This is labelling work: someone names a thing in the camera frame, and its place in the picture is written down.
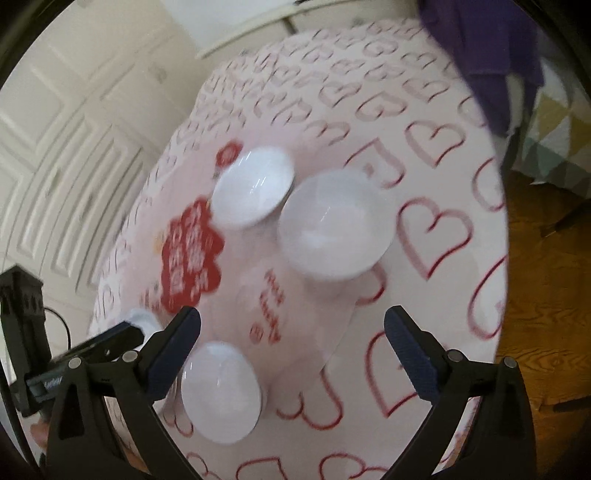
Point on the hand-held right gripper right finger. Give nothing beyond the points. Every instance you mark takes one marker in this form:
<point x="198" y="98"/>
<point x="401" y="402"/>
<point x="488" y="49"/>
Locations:
<point x="415" y="364"/>

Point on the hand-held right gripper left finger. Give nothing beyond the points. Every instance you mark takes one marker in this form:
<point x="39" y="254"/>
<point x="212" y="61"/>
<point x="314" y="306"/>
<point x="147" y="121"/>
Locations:
<point x="171" y="362"/>

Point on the triangle patterned sheet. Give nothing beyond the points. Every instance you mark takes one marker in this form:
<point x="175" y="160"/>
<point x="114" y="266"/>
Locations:
<point x="558" y="138"/>

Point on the white bowl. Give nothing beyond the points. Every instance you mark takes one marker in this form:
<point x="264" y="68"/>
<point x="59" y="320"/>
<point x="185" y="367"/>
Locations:
<point x="251" y="189"/>
<point x="217" y="392"/>
<point x="332" y="221"/>

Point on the cream wardrobe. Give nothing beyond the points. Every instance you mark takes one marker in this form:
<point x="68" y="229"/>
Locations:
<point x="69" y="138"/>

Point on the dark purple cloth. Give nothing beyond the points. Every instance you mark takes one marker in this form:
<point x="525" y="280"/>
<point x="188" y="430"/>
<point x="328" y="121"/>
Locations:
<point x="480" y="46"/>

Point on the heart printed blanket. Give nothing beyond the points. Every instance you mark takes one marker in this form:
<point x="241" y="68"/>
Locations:
<point x="415" y="138"/>

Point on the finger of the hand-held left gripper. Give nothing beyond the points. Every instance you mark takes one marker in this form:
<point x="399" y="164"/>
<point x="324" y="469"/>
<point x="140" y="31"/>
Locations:
<point x="106" y="341"/>

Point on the white plate blue rim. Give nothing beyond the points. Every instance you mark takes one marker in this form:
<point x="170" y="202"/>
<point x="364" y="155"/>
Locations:
<point x="145" y="319"/>

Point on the person's left forearm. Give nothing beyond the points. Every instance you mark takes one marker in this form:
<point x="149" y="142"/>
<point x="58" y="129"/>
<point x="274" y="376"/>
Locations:
<point x="41" y="431"/>

